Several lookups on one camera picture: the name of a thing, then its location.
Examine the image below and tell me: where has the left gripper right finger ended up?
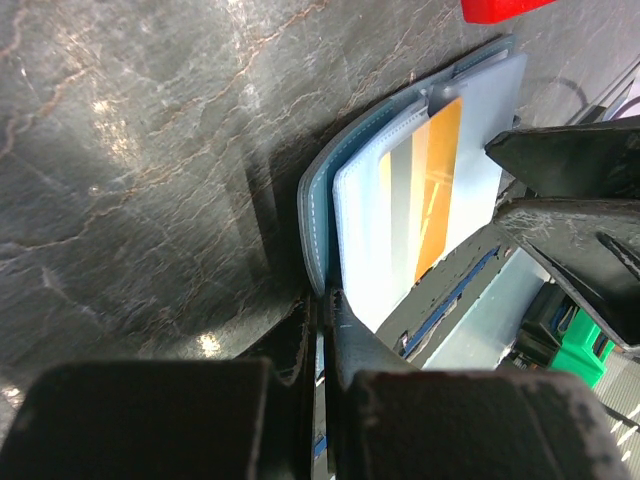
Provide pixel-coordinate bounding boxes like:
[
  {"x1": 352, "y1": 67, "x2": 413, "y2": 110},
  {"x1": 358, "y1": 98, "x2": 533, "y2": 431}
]
[{"x1": 324, "y1": 290, "x2": 625, "y2": 479}]

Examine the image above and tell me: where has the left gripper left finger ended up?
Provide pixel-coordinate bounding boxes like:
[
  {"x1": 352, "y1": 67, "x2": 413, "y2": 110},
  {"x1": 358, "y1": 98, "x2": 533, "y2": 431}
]
[{"x1": 1, "y1": 300, "x2": 316, "y2": 479}]

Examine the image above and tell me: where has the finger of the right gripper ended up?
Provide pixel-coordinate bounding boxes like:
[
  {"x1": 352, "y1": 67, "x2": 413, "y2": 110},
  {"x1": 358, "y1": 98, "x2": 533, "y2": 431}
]
[
  {"x1": 485, "y1": 117, "x2": 639, "y2": 198},
  {"x1": 493, "y1": 198, "x2": 639, "y2": 353}
]

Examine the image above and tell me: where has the gold brown credit card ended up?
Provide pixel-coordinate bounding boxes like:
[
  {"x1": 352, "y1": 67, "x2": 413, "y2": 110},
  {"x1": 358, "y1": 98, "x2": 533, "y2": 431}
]
[{"x1": 379, "y1": 98, "x2": 463, "y2": 290}]

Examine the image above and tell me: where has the red plastic bin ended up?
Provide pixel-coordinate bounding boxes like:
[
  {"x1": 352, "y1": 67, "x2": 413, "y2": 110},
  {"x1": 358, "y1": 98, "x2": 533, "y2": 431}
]
[{"x1": 460, "y1": 0, "x2": 553, "y2": 25}]

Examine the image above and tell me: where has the blue leather card holder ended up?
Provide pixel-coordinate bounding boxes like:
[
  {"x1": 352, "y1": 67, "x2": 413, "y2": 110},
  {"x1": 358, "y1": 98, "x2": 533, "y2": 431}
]
[{"x1": 297, "y1": 35, "x2": 527, "y2": 331}]

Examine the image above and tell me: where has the green plastic block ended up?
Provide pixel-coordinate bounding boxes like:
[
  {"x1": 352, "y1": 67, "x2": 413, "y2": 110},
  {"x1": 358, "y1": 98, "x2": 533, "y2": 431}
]
[{"x1": 550, "y1": 309, "x2": 615, "y2": 389}]

